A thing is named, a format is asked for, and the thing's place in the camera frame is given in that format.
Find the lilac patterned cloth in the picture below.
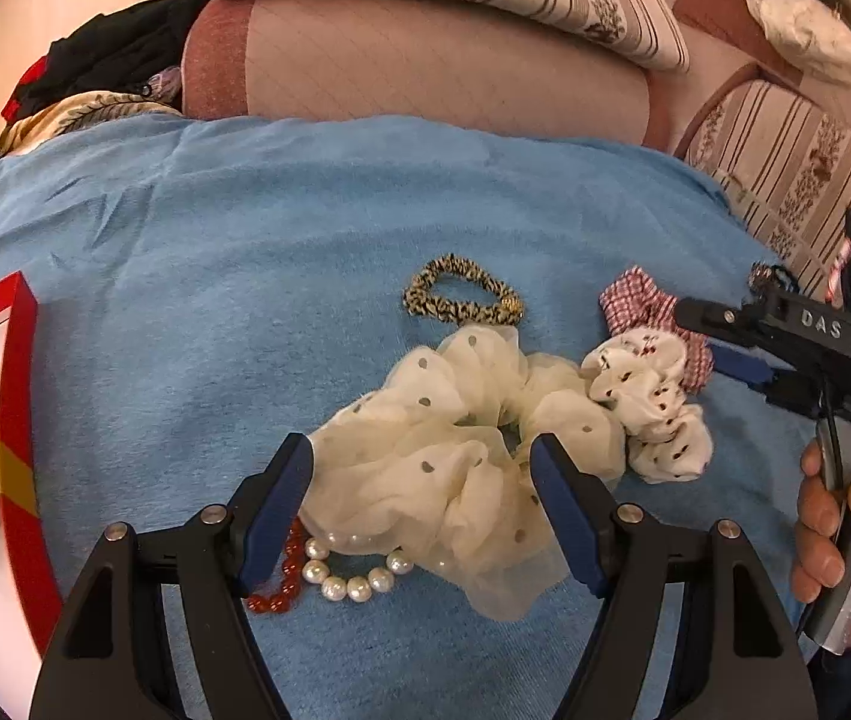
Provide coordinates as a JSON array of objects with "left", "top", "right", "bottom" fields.
[{"left": 144, "top": 67, "right": 184, "bottom": 102}]

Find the blue blanket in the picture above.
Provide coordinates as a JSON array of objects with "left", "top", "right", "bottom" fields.
[{"left": 0, "top": 116, "right": 838, "bottom": 720}]

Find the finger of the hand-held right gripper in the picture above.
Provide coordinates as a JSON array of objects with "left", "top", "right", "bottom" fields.
[
  {"left": 710, "top": 343, "right": 777, "bottom": 392},
  {"left": 676, "top": 298, "right": 771, "bottom": 350}
]

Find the cream dotted sheer scrunchie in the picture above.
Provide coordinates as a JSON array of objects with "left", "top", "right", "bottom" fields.
[{"left": 297, "top": 324, "right": 629, "bottom": 623}]

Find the person's right hand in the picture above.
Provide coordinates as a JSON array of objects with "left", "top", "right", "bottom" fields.
[{"left": 792, "top": 439, "right": 851, "bottom": 653}]

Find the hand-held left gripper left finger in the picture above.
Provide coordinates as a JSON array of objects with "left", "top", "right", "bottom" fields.
[{"left": 29, "top": 431, "right": 315, "bottom": 720}]

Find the red bordered tray box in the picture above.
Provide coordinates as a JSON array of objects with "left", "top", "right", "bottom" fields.
[{"left": 0, "top": 271, "right": 62, "bottom": 657}]

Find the white pearl bracelet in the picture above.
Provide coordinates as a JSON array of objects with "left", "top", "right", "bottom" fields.
[{"left": 303, "top": 532, "right": 415, "bottom": 605}]

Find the pink sofa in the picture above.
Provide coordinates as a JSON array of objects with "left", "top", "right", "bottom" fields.
[{"left": 181, "top": 0, "right": 851, "bottom": 166}]

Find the white crumpled cloth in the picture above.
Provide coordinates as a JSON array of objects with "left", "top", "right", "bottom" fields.
[{"left": 744, "top": 0, "right": 851, "bottom": 80}]

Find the red bead bracelet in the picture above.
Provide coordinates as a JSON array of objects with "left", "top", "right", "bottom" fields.
[{"left": 246, "top": 517, "right": 310, "bottom": 616}]

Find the red plaid scrunchie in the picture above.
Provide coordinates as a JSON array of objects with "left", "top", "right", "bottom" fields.
[{"left": 599, "top": 266, "right": 715, "bottom": 395}]

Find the small dark glittery hair tie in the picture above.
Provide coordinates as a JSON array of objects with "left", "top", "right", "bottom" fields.
[{"left": 747, "top": 261, "right": 801, "bottom": 297}]

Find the cream patterned scarf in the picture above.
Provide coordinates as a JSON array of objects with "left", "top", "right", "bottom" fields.
[{"left": 0, "top": 90, "right": 187, "bottom": 158}]

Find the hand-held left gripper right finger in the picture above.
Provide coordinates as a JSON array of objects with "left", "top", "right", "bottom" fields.
[{"left": 528, "top": 431, "right": 820, "bottom": 720}]

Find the black clothes pile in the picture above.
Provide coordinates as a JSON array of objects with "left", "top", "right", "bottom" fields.
[{"left": 13, "top": 0, "right": 209, "bottom": 121}]

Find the leopard print hair tie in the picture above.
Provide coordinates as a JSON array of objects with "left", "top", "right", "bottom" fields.
[{"left": 402, "top": 253, "right": 525, "bottom": 327}]

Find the white cherry print scrunchie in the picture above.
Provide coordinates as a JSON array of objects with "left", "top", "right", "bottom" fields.
[{"left": 581, "top": 330, "right": 715, "bottom": 485}]

